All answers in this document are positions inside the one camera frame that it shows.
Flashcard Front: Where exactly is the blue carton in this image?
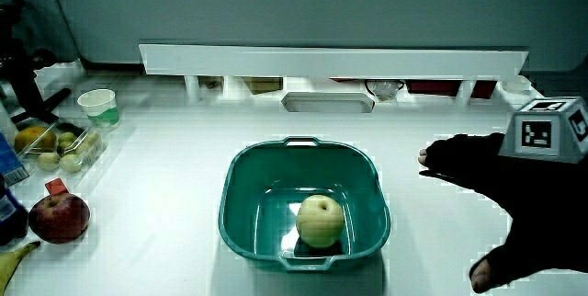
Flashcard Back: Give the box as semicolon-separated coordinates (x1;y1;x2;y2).
0;130;29;188

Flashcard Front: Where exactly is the dark blue bottle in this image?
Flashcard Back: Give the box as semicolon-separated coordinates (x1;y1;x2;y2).
0;174;29;246

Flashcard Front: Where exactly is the teal plastic basin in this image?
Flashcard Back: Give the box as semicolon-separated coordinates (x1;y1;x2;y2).
218;135;392;273

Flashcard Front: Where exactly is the narrow grey desk partition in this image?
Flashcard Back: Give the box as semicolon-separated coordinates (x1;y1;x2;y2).
0;0;79;63

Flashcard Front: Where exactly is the wide grey desk partition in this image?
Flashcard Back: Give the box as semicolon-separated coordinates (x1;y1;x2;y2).
53;0;588;74

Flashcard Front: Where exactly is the orange mango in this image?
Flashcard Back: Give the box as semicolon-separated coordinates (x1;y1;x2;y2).
13;125;59;154

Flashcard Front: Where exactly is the small white cup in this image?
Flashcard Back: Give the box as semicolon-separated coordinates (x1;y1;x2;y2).
500;74;533;96

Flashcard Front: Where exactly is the person's right hand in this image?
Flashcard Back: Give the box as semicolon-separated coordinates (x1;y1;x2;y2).
417;97;588;295

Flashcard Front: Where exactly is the small red card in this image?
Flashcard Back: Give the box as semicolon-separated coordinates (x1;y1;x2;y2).
44;177;70;196

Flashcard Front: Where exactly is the clear plastic fruit container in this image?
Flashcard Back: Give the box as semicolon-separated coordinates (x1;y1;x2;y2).
17;119;109;176

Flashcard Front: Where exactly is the white desk shelf riser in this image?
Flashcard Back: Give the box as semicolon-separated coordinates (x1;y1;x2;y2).
138;42;530;107

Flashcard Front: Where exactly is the yellow-green apple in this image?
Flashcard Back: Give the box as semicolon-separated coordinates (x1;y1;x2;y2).
295;194;345;249

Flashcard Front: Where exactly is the red apple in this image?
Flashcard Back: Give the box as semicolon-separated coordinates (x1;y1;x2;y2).
28;192;92;245

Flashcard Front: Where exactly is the black camera tripod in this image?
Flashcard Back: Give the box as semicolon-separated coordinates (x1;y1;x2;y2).
0;0;73;125

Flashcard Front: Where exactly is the brown cardboard box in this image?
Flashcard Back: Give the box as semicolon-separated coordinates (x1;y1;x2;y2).
242;76;285;96

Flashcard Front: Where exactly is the clear glass bowl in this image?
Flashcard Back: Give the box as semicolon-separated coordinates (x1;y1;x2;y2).
365;78;406;102

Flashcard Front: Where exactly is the yellow banana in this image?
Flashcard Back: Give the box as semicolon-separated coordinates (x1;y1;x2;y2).
0;240;41;295

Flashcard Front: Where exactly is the white and green paper cup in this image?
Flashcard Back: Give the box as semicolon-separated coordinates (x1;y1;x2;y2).
76;87;121;130

